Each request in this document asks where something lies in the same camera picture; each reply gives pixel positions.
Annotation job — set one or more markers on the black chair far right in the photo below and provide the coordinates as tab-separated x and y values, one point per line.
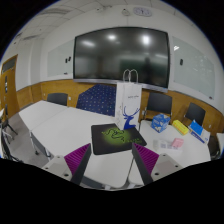
195	112

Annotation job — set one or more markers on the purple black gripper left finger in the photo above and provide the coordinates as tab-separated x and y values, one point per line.
77	162

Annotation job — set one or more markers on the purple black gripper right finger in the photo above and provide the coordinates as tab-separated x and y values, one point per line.
145	160

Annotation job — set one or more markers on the black green logo mouse pad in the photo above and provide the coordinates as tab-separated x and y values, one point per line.
108	138

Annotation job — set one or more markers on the large black wall screen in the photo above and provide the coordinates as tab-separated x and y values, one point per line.
106	53

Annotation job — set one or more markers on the white paper bag blue deer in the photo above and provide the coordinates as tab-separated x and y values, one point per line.
128	101

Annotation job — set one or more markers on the yellow box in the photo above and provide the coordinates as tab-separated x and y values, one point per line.
180	127

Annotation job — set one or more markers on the black chair at left edge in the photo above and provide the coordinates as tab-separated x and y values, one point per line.
5	137

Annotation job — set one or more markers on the blue tissue box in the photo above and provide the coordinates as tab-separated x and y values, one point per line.
160	122

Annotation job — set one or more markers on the black chair middle right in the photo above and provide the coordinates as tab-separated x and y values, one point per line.
159	102

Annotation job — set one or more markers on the right glass whiteboard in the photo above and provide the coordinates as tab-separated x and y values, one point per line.
193	69

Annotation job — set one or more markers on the wooden door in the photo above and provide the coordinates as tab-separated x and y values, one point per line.
8	95

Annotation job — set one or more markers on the blue patterned chair cover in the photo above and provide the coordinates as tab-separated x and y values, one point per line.
98	99

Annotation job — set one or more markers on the left glass whiteboard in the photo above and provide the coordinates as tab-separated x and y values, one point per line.
60	60

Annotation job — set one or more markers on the glass whiteboard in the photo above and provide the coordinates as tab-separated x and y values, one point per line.
193	69
60	60

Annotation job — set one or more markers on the pink packet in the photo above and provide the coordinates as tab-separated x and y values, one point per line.
177	143

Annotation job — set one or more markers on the blue white flat box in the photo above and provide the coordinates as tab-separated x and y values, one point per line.
199	132

